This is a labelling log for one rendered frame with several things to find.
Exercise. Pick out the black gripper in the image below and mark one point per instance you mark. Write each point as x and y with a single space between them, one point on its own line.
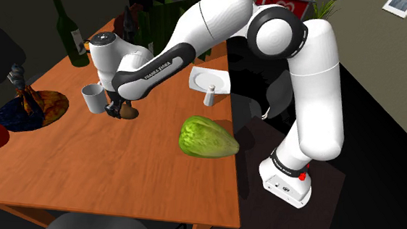
114 97

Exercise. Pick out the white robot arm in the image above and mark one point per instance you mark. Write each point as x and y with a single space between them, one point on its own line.
310 99

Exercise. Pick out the brown potato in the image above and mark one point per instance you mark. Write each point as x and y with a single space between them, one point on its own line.
130 112

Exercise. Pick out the white cup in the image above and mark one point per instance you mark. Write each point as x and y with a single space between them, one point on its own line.
94 100

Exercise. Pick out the dark blue and orange plate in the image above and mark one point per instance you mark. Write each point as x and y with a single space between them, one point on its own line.
53 106

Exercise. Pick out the wooden table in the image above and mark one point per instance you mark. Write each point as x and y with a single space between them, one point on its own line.
97 171

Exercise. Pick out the dark green wine bottle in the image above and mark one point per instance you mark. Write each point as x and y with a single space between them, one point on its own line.
69 38

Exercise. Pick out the colourful twisted figure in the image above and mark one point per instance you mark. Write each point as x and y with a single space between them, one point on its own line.
27 98

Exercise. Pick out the dark brown figure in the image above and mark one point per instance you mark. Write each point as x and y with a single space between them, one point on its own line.
126 22

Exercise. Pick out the green lettuce head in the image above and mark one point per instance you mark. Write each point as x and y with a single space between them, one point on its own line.
205 138

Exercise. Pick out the white square plate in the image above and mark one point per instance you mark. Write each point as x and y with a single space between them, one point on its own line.
205 80

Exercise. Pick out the white salt shaker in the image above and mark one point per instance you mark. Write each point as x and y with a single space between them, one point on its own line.
209 96

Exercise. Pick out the tall green bottle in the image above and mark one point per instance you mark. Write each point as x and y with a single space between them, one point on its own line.
166 23

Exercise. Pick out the grey chair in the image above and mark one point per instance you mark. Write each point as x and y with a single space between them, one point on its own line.
97 227

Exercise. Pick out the dark robot stand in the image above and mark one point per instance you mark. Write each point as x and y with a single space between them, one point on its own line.
274 224

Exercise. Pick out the red metal rack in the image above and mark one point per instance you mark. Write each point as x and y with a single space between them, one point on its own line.
284 0

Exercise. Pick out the green potted plant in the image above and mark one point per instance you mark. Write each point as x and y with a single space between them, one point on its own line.
322 9

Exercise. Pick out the white framed wall picture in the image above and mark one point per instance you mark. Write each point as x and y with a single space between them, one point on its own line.
401 6

